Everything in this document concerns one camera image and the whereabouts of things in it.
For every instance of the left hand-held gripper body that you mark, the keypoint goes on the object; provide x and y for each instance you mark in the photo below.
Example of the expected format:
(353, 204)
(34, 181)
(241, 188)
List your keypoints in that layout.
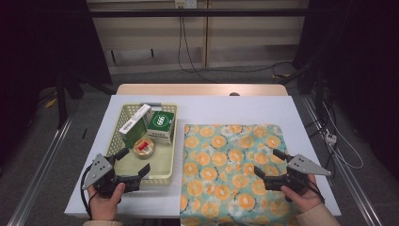
(100, 175)

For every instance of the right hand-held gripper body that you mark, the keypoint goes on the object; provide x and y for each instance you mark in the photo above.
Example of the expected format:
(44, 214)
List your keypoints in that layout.
(306, 166)

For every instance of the pale yellow plastic basket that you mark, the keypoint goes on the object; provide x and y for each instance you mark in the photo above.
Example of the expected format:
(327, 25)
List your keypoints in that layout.
(160, 160)

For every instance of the round tin with red label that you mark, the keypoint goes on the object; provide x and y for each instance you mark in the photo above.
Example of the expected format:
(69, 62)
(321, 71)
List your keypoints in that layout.
(143, 147)

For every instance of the tall green and white box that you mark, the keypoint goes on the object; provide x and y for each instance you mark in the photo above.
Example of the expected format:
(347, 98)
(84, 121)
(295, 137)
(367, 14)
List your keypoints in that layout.
(135, 132)

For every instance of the fruit print cloth bag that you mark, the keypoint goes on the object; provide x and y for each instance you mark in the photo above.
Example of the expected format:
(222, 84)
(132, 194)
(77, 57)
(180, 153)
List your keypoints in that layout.
(219, 157)

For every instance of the square green top box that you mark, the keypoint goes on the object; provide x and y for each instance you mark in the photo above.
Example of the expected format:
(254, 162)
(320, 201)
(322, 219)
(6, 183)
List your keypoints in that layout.
(160, 121)

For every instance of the person's left hand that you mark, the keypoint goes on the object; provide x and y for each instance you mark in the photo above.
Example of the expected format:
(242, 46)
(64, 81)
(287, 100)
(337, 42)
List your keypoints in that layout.
(105, 207)

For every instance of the person's right hand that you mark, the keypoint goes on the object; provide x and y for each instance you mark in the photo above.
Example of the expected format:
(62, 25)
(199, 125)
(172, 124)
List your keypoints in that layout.
(306, 201)

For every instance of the white power strip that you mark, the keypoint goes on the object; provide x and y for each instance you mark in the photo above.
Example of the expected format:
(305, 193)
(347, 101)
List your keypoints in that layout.
(331, 138)

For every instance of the black metal stand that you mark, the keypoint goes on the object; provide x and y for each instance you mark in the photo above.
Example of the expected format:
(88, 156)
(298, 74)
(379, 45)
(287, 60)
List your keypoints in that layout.
(318, 94)
(61, 103)

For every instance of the white table mat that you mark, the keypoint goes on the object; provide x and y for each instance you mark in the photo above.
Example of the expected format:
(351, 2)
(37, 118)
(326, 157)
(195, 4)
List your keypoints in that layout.
(219, 109)

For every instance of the light wooden table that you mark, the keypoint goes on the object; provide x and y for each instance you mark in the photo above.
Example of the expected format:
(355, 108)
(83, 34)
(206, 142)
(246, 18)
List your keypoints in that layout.
(188, 89)

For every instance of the dark curtain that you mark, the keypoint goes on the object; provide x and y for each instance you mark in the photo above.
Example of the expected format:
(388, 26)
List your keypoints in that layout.
(37, 47)
(360, 62)

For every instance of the black horizontal bar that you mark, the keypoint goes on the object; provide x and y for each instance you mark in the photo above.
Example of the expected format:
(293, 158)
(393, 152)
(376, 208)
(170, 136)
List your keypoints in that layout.
(251, 12)

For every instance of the metal floor rail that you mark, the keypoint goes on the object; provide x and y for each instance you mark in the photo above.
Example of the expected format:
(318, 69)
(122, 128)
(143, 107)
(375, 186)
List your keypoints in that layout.
(354, 188)
(34, 185)

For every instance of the white wall outlet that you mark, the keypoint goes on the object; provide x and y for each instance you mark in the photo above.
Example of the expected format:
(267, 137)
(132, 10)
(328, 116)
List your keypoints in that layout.
(185, 3)

